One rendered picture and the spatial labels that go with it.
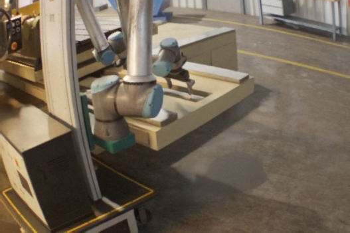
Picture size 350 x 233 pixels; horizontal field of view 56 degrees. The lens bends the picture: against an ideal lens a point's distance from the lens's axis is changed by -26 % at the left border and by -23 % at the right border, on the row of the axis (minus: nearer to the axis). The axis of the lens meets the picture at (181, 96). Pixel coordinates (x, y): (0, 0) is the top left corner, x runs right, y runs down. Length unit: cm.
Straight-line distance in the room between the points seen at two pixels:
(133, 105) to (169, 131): 36
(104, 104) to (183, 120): 49
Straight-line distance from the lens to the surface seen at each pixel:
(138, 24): 179
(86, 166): 207
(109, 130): 193
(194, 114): 225
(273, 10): 813
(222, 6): 976
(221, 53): 453
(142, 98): 180
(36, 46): 265
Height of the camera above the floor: 158
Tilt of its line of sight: 21 degrees down
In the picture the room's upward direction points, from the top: 3 degrees counter-clockwise
